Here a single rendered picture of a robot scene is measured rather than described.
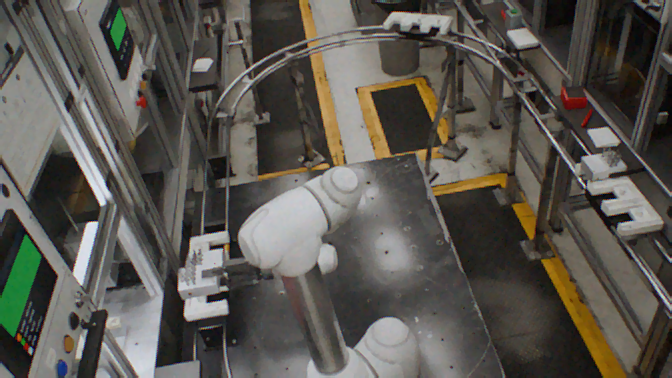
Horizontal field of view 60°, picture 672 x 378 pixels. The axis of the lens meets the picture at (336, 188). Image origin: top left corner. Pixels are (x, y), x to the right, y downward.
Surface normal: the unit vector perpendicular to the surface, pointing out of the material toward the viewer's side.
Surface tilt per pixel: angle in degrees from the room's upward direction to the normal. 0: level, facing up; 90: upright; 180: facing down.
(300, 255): 86
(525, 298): 0
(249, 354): 0
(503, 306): 0
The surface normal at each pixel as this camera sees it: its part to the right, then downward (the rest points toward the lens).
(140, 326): -0.12, -0.74
